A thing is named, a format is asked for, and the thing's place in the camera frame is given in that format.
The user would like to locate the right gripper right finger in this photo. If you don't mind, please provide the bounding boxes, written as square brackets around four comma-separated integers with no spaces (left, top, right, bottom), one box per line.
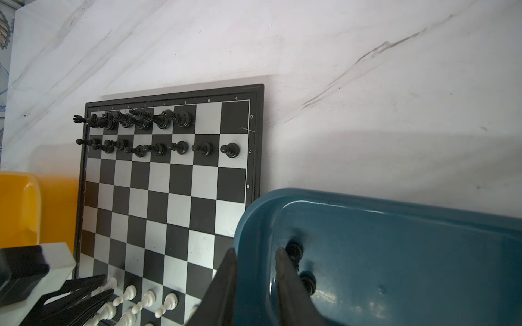
[275,248,326,325]

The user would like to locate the black white chess board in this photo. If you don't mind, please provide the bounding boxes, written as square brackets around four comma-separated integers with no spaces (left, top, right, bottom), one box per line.
[75,84,265,325]

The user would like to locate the black chess pieces on board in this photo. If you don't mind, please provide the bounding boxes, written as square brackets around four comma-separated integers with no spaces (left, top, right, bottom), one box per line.
[73,100,259,169]

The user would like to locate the yellow plastic tray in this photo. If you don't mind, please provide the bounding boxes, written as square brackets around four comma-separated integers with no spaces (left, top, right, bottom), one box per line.
[1,171,79,253]

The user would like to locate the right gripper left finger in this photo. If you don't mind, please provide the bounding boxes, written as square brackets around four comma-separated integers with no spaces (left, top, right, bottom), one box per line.
[186,248,237,325]

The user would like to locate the black chess pieces in tray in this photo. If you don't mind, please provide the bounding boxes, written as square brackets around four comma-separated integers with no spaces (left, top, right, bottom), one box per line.
[285,240,318,296]

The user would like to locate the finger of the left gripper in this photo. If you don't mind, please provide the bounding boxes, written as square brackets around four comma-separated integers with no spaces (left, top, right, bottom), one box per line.
[21,274,106,325]
[48,289,114,326]

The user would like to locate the white chess pieces on board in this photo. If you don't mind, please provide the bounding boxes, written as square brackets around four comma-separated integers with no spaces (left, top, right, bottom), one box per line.
[99,278,201,325]

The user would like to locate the dark teal plastic tray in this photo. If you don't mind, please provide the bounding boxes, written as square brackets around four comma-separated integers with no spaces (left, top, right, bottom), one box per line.
[234,188,521,325]

